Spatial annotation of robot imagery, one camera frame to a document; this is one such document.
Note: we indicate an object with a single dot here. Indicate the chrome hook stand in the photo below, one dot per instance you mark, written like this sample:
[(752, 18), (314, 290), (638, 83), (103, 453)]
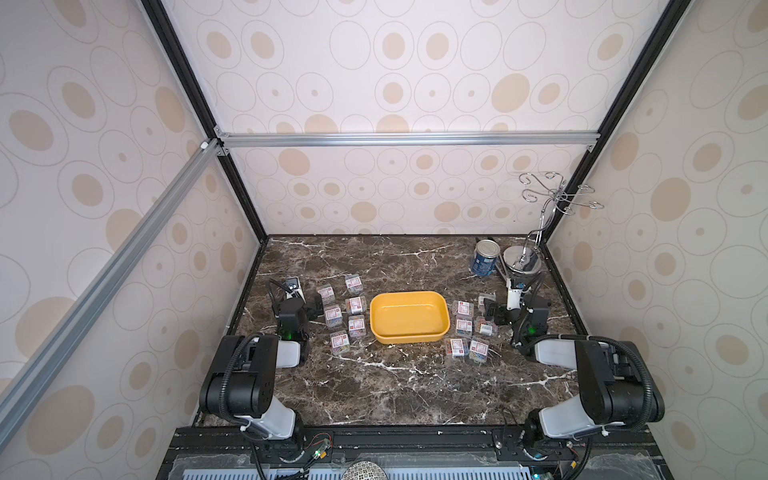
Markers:
[(549, 187)]

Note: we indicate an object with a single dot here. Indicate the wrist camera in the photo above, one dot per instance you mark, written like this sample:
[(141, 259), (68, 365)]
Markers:
[(293, 288), (514, 294)]

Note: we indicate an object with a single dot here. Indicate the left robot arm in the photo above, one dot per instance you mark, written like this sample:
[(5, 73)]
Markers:
[(239, 386)]

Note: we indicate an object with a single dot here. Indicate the horizontal aluminium rail back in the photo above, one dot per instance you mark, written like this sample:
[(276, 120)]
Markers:
[(488, 138)]

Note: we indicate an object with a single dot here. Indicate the blue tin can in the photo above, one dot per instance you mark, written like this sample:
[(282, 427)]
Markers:
[(486, 253)]

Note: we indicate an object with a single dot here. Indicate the aluminium rail left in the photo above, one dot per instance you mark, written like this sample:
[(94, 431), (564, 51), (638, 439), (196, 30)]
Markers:
[(39, 372)]

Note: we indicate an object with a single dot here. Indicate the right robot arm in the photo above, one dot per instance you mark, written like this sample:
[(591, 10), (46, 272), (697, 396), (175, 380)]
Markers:
[(616, 390)]

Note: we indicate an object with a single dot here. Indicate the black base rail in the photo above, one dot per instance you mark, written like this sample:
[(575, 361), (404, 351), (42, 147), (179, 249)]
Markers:
[(411, 452)]

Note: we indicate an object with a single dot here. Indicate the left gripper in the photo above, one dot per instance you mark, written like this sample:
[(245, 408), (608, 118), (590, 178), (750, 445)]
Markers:
[(280, 302)]

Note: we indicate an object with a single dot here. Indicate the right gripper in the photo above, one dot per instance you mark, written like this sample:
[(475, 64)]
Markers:
[(504, 308)]

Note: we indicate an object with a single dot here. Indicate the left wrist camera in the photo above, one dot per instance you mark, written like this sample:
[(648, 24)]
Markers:
[(293, 288)]

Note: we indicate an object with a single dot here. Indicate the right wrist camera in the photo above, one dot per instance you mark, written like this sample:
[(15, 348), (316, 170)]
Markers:
[(514, 294)]

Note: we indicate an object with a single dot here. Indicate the yellow plastic storage tray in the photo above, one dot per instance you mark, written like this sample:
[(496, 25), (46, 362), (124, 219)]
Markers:
[(409, 317)]

